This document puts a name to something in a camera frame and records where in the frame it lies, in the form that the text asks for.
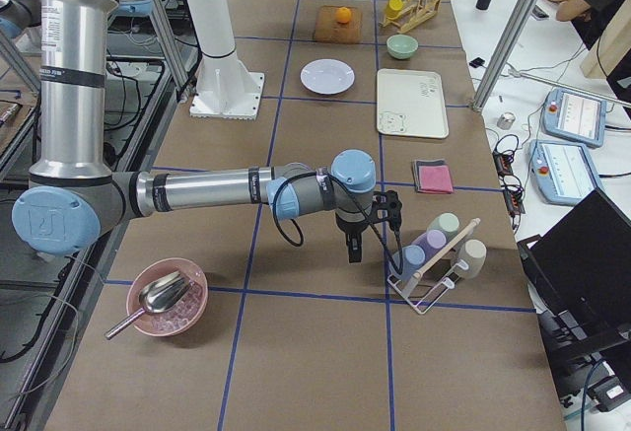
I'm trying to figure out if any purple cup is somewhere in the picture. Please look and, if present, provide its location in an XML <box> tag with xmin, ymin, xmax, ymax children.
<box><xmin>412</xmin><ymin>229</ymin><xmax>447</xmax><ymax>258</ymax></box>

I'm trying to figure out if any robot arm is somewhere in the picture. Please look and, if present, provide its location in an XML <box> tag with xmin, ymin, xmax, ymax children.
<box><xmin>12</xmin><ymin>0</ymin><xmax>378</xmax><ymax>262</ymax></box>
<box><xmin>1</xmin><ymin>0</ymin><xmax>41</xmax><ymax>44</ymax></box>

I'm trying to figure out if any blue cup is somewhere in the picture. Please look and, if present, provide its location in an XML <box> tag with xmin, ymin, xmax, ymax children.
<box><xmin>390</xmin><ymin>245</ymin><xmax>426</xmax><ymax>281</ymax></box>

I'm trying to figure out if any cream bear tray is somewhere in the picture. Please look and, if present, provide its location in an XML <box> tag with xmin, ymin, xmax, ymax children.
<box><xmin>376</xmin><ymin>69</ymin><xmax>449</xmax><ymax>139</ymax></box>

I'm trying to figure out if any pink cloth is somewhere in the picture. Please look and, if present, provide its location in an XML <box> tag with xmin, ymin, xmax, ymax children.
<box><xmin>419</xmin><ymin>165</ymin><xmax>454</xmax><ymax>193</ymax></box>

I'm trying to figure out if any white wire cup rack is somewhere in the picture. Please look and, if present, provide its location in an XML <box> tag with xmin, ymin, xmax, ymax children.
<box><xmin>387</xmin><ymin>218</ymin><xmax>481</xmax><ymax>315</ymax></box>

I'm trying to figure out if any teach pendant far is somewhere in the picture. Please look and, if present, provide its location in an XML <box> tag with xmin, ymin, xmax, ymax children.
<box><xmin>541</xmin><ymin>87</ymin><xmax>607</xmax><ymax>148</ymax></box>

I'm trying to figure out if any wooden dish rack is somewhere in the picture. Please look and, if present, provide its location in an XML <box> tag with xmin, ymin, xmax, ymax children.
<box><xmin>379</xmin><ymin>0</ymin><xmax>442</xmax><ymax>35</ymax></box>

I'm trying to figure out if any yellow mug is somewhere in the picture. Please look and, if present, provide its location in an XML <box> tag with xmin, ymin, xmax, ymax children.
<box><xmin>384</xmin><ymin>0</ymin><xmax>404</xmax><ymax>20</ymax></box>

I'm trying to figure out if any wooden cutting board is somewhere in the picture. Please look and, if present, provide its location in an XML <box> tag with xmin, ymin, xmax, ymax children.
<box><xmin>313</xmin><ymin>6</ymin><xmax>363</xmax><ymax>44</ymax></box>

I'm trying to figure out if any green cup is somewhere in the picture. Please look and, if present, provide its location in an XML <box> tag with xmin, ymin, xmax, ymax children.
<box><xmin>427</xmin><ymin>212</ymin><xmax>460</xmax><ymax>241</ymax></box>

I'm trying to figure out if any teach pendant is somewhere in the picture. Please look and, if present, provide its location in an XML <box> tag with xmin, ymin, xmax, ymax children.
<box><xmin>529</xmin><ymin>140</ymin><xmax>603</xmax><ymax>206</ymax></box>
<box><xmin>541</xmin><ymin>87</ymin><xmax>607</xmax><ymax>148</ymax></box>

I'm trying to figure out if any aluminium frame post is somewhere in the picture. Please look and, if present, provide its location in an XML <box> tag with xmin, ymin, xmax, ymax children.
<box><xmin>470</xmin><ymin>0</ymin><xmax>537</xmax><ymax>112</ymax></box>

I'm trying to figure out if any teach pendant near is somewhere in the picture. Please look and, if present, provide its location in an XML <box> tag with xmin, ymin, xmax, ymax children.
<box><xmin>529</xmin><ymin>140</ymin><xmax>603</xmax><ymax>206</ymax></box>

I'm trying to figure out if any orange fruit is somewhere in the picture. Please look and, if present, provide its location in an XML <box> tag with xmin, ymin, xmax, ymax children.
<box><xmin>334</xmin><ymin>7</ymin><xmax>352</xmax><ymax>25</ymax></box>

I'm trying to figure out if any small metal cylinder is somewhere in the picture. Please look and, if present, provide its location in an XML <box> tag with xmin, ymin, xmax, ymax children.
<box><xmin>496</xmin><ymin>111</ymin><xmax>516</xmax><ymax>130</ymax></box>

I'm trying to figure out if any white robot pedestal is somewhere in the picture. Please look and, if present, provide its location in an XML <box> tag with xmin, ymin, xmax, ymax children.
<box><xmin>186</xmin><ymin>0</ymin><xmax>265</xmax><ymax>120</ymax></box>

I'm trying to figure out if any white round plate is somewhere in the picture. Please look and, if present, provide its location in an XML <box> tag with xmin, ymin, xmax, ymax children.
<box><xmin>300</xmin><ymin>58</ymin><xmax>355</xmax><ymax>95</ymax></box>

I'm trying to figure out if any pink bowl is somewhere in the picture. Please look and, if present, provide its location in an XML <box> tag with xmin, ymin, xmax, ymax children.
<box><xmin>126</xmin><ymin>257</ymin><xmax>209</xmax><ymax>337</ymax></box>

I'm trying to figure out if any black laptop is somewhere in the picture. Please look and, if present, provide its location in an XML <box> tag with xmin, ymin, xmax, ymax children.
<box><xmin>518</xmin><ymin>188</ymin><xmax>630</xmax><ymax>351</ymax></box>

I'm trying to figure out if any beige cup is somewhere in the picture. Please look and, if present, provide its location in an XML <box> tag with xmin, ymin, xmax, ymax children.
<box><xmin>454</xmin><ymin>239</ymin><xmax>487</xmax><ymax>279</ymax></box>

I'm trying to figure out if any metal scoop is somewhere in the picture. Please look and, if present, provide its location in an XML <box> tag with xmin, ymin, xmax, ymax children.
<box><xmin>105</xmin><ymin>271</ymin><xmax>191</xmax><ymax>340</ymax></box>

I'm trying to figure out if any green bowl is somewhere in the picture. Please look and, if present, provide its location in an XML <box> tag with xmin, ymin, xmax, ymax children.
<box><xmin>386</xmin><ymin>35</ymin><xmax>419</xmax><ymax>60</ymax></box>

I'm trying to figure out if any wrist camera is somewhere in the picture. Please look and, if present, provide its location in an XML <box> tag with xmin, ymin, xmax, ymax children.
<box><xmin>371</xmin><ymin>190</ymin><xmax>402</xmax><ymax>232</ymax></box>

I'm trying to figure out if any grey cloth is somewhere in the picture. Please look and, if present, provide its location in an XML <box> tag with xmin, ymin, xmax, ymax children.
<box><xmin>413</xmin><ymin>160</ymin><xmax>446</xmax><ymax>192</ymax></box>

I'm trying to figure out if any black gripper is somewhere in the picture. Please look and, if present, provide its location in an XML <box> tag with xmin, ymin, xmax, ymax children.
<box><xmin>335</xmin><ymin>214</ymin><xmax>368</xmax><ymax>263</ymax></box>

